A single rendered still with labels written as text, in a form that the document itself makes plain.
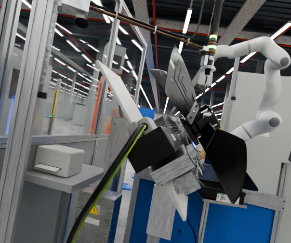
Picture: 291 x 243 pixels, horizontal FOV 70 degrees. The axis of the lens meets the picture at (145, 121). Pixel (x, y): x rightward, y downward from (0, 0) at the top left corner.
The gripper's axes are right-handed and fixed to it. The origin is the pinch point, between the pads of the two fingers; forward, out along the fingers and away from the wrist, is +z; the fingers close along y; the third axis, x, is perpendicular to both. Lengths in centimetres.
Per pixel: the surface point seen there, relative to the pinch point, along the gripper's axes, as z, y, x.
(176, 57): 5, 11, 83
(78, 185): 58, 43, 75
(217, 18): -26, 0, 52
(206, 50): -10, 2, 54
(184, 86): 13, 8, 79
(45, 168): 54, 58, 77
